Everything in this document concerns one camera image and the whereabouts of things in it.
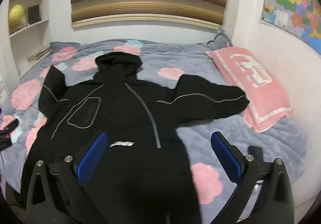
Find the black hooded jacket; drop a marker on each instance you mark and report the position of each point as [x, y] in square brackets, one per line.
[120, 113]

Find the white wall shelf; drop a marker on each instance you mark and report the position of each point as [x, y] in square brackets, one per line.
[37, 35]

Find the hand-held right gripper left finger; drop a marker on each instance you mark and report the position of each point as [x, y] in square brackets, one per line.
[92, 155]

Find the colourful wall map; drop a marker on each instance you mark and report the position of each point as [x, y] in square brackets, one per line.
[293, 0]

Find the grey pillow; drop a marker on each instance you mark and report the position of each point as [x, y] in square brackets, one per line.
[222, 39]

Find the yellow round object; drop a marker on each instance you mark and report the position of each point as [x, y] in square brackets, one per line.
[16, 17]

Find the grey floral blanket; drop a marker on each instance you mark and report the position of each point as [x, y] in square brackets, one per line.
[200, 83]

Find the pink pillow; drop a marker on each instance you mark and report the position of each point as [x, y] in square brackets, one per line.
[263, 93]

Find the stack of flat books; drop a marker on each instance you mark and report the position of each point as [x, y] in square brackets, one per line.
[39, 54]

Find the small black box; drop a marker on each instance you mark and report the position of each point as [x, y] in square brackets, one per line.
[33, 14]

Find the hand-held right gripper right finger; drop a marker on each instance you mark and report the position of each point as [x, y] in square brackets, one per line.
[225, 156]

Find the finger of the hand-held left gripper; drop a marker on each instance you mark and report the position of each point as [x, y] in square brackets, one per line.
[4, 142]
[10, 125]

